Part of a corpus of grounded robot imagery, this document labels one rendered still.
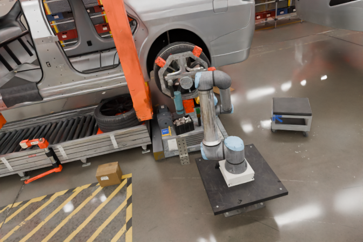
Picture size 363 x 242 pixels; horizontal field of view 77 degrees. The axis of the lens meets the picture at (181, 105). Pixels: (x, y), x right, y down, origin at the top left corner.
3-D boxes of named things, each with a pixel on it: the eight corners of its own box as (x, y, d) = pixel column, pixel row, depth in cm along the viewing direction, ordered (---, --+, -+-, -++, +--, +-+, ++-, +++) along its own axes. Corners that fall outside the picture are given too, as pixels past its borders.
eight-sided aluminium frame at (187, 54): (209, 92, 273) (204, 47, 245) (210, 94, 267) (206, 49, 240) (164, 101, 270) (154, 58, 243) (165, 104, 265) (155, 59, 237)
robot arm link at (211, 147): (223, 163, 184) (214, 73, 157) (202, 163, 188) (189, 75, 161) (223, 152, 198) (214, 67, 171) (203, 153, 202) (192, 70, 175)
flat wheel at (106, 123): (140, 101, 345) (136, 88, 333) (154, 122, 292) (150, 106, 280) (96, 117, 325) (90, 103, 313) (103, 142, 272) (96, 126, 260)
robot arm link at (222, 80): (230, 65, 161) (233, 105, 221) (212, 67, 164) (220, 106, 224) (231, 79, 156) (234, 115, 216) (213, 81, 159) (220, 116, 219)
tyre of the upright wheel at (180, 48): (198, 95, 303) (213, 47, 273) (202, 104, 282) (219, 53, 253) (148, 87, 286) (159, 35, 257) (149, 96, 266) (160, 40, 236)
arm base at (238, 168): (251, 170, 188) (251, 161, 183) (230, 177, 185) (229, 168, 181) (241, 155, 204) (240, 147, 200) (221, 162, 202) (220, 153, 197)
